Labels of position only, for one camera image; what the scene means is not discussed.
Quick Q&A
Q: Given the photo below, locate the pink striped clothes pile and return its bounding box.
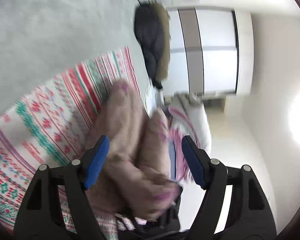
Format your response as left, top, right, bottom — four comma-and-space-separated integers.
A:
163, 106, 198, 183

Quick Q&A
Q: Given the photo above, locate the white pillow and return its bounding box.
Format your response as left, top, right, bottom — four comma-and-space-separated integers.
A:
168, 93, 212, 154

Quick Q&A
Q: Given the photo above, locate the pink floral padded garment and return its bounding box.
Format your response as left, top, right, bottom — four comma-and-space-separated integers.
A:
85, 79, 180, 222

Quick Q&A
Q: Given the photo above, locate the red green patterned bedspread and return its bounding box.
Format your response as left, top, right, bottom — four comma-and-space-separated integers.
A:
0, 47, 138, 232

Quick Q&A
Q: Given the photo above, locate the olive and black jacket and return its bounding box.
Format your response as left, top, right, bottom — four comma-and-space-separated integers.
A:
134, 3, 171, 90

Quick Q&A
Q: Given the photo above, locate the white sliding wardrobe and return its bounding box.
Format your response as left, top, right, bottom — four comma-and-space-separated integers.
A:
162, 7, 254, 98

